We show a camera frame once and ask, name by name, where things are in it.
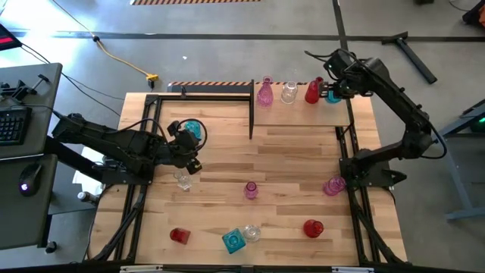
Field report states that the black desk clamp mount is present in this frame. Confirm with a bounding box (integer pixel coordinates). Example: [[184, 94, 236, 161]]
[[0, 74, 51, 102]]

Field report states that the teal square cut-glass vase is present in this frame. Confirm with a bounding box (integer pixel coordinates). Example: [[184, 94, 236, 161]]
[[221, 227, 247, 255]]

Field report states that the white paper sheet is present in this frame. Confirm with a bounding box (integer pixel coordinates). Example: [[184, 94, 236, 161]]
[[71, 169, 105, 196]]

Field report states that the black keyboard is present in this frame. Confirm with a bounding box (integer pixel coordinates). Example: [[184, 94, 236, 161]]
[[0, 105, 33, 147]]

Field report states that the black ramp hazard striped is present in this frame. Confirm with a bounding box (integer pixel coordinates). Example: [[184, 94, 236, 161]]
[[167, 80, 308, 95]]

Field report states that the red smooth bulbous glass vase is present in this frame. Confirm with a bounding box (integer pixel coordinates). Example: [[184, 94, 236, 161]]
[[303, 218, 325, 240]]

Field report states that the clear square glass vase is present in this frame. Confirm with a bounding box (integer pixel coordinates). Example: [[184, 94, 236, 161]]
[[173, 170, 194, 192]]

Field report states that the wooden shelf black metal frame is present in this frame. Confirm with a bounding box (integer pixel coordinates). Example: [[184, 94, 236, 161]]
[[248, 78, 358, 140]]

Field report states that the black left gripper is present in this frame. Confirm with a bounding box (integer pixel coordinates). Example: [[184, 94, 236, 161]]
[[166, 120, 204, 176]]

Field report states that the pink ribbed glass bottle vase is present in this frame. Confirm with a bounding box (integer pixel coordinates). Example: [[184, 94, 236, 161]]
[[322, 176, 347, 197]]

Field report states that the black aluminium table frame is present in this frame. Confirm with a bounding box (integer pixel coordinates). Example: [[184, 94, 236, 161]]
[[87, 93, 410, 273]]

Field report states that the red ribbed glass bottle vase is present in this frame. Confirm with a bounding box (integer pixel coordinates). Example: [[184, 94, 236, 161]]
[[304, 77, 324, 105]]

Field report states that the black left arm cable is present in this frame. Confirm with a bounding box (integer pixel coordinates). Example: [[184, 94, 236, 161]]
[[113, 117, 208, 155]]

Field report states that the red square glass vase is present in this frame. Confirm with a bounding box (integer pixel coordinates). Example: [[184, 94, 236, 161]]
[[169, 227, 192, 246]]

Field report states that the pink tall swirl glass vase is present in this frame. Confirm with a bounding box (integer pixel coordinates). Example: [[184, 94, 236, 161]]
[[256, 75, 274, 108]]

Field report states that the teal patterned glass bottle vase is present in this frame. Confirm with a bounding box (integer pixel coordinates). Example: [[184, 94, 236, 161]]
[[324, 89, 343, 105]]

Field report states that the black device red screen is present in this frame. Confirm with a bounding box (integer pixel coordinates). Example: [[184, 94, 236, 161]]
[[0, 24, 23, 52]]

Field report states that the black computer mouse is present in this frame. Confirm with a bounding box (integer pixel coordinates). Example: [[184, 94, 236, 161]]
[[18, 162, 43, 197]]

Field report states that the black metal T-shaped stand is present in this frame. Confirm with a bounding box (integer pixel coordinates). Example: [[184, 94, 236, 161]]
[[381, 31, 439, 85]]

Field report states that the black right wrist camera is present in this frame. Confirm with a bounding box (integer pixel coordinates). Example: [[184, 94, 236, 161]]
[[324, 49, 357, 81]]

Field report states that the pink bulbous glass vase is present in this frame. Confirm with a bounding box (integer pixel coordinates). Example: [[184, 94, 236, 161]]
[[243, 180, 259, 201]]

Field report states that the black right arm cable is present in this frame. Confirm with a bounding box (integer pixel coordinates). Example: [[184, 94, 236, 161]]
[[420, 124, 449, 160]]

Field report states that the teal round glass vase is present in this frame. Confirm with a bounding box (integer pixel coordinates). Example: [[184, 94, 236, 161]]
[[184, 121, 202, 140]]

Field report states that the grey desk leg frame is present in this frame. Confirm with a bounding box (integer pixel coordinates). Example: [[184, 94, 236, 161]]
[[416, 98, 485, 223]]

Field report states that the grey computer desk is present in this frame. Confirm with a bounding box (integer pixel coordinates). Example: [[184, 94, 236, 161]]
[[0, 62, 64, 251]]

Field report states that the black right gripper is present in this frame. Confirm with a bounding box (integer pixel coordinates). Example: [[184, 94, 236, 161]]
[[320, 75, 367, 99]]

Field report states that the clear ribbed cylinder glass vase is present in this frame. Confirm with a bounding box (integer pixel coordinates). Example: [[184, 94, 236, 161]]
[[280, 80, 299, 105]]

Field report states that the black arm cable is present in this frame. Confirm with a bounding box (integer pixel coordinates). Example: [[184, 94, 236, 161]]
[[113, 117, 208, 155], [420, 124, 449, 160]]

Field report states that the brown bottle white cap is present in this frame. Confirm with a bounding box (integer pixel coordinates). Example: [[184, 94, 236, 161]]
[[77, 191, 102, 207]]

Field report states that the yellow extension cable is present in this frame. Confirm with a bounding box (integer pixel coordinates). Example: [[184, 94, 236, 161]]
[[50, 0, 159, 90]]

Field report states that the clear scalloped squat glass vase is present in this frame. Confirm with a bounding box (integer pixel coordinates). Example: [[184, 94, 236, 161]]
[[242, 224, 261, 243]]

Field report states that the white label strip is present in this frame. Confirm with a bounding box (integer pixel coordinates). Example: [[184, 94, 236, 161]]
[[332, 266, 375, 273], [120, 265, 164, 273]]

